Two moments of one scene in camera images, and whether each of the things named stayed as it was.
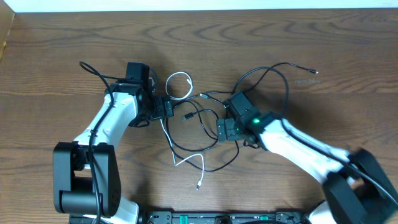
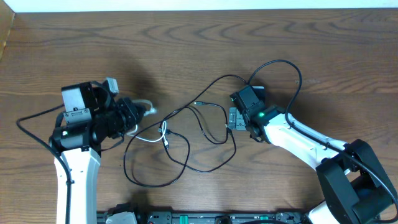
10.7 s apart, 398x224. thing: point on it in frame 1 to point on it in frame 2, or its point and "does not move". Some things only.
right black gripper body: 231,129 to 235,116
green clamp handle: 183,219 does not move
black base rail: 224,217 does not move
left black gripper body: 160,111 to 125,116
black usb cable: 219,93 to 185,165
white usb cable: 165,132 to 151,111
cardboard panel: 7,18 does not move
